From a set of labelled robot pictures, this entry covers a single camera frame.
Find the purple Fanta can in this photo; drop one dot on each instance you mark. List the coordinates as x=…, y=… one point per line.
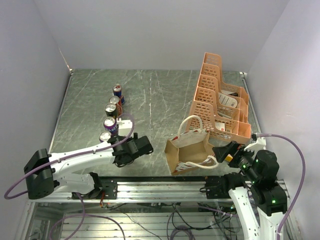
x=110, y=125

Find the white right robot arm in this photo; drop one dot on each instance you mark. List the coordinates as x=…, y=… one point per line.
x=260, y=202

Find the white label packet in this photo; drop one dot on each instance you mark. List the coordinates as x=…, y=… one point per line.
x=227, y=100

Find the yellow tag block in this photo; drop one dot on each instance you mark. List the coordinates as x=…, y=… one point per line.
x=229, y=158

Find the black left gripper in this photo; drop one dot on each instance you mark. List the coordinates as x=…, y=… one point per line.
x=135, y=137

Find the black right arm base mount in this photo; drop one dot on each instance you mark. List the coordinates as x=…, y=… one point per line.
x=217, y=187

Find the red cola can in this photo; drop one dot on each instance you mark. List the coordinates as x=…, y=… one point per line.
x=117, y=101

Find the peach plastic file organizer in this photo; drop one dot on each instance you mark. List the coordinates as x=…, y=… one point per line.
x=206, y=103

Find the white paper card box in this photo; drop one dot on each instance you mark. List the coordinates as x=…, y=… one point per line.
x=220, y=126

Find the black yellow soda can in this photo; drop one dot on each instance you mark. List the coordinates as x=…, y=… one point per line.
x=111, y=110

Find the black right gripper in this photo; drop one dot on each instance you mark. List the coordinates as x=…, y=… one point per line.
x=222, y=152

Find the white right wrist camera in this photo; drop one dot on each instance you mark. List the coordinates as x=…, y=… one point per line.
x=259, y=143

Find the blue silver energy drink can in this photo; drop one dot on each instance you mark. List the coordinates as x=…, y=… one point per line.
x=118, y=91

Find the watermelon print canvas bag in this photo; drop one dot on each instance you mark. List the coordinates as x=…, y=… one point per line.
x=190, y=149

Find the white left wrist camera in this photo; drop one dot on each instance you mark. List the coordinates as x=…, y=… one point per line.
x=124, y=126

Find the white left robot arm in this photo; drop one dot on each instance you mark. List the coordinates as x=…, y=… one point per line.
x=56, y=172

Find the aluminium mounting rail frame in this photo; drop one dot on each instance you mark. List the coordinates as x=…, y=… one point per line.
x=133, y=189

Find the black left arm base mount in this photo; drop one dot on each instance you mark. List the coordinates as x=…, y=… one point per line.
x=108, y=191

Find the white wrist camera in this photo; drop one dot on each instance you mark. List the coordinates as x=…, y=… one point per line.
x=259, y=143
x=124, y=126

